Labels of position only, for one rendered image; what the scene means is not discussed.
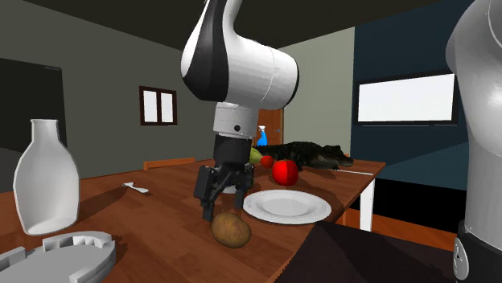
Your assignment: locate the dark green crocodile figure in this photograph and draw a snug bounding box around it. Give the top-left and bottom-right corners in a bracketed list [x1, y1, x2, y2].
[257, 141, 355, 172]

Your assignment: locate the dark-framed two-pane window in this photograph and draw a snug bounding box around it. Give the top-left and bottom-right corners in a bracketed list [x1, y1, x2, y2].
[138, 85, 179, 127]

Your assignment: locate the red apple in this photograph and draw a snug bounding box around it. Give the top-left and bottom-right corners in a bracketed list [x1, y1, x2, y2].
[272, 158, 300, 187]

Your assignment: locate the blue spray bottle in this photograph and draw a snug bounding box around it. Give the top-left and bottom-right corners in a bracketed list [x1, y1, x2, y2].
[256, 125, 269, 147]

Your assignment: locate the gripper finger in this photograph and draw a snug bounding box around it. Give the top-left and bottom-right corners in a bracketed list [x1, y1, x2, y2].
[193, 164, 233, 223]
[234, 164, 255, 211]

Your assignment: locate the brown potato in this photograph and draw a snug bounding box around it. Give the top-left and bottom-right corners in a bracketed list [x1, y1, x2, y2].
[211, 211, 253, 249]

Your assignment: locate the small white spoon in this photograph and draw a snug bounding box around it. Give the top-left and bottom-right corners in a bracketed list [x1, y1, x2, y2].
[121, 181, 150, 195]

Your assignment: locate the large black wall panel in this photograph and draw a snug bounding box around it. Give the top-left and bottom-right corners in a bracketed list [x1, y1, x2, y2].
[0, 57, 68, 154]

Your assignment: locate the dark robot stand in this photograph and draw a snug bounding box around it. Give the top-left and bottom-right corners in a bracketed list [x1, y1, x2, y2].
[274, 220, 461, 283]

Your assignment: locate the orange wooden door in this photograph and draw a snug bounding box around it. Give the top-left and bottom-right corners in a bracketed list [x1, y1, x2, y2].
[256, 108, 285, 147]

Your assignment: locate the thin white stick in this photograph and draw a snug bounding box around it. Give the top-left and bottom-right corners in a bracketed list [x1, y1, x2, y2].
[336, 168, 374, 176]

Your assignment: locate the white toothed round object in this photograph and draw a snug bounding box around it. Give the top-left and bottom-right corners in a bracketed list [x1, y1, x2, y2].
[0, 230, 117, 283]

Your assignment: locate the wooden dining table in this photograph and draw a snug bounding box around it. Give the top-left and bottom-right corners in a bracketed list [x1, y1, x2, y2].
[0, 158, 388, 283]

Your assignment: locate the white plate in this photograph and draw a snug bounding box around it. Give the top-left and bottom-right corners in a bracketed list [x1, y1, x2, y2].
[242, 189, 333, 226]

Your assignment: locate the wide black-framed window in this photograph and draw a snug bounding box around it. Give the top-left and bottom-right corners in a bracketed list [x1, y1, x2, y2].
[354, 72, 461, 127]

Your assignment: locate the white bottle vase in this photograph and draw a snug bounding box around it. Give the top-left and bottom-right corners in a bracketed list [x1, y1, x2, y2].
[13, 118, 81, 236]

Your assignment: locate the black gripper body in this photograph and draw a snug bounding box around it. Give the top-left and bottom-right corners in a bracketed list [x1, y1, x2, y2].
[212, 133, 254, 170]

